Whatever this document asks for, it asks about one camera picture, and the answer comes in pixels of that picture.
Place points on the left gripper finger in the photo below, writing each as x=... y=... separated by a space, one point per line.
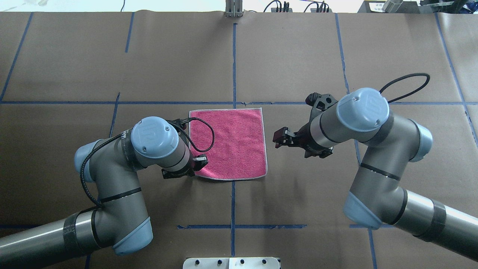
x=201 y=160

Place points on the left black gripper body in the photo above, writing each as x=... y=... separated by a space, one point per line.
x=189 y=164

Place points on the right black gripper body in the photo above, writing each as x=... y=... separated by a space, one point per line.
x=304 y=139

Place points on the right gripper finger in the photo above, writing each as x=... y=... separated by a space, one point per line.
x=289 y=144
x=283 y=135

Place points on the pink and grey towel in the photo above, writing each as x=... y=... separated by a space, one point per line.
x=235 y=141

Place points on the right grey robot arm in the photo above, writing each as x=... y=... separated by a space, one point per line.
x=392 y=141

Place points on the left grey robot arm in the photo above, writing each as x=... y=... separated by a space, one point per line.
x=108 y=174

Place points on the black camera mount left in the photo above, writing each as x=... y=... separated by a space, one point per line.
x=185 y=171

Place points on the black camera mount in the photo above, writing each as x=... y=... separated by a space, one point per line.
x=320 y=101
x=185 y=171

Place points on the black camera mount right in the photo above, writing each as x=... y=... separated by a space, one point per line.
x=320 y=101

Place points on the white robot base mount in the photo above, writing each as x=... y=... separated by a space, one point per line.
x=232 y=263

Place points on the grey metal post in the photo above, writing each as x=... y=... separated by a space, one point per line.
x=234 y=8

